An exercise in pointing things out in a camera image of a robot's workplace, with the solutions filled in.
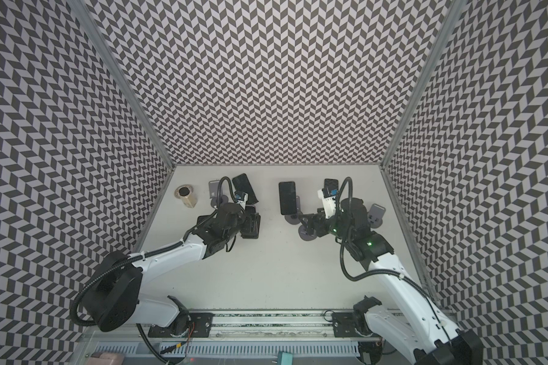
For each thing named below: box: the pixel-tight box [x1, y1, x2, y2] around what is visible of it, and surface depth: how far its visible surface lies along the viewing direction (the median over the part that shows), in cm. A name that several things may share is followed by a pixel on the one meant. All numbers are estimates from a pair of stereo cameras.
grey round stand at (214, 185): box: [208, 179, 230, 210], surface depth 101 cm
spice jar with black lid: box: [173, 184, 198, 209], surface depth 101 cm
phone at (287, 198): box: [278, 180, 297, 216], surface depth 93 cm
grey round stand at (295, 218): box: [284, 195, 303, 226], surface depth 96 cm
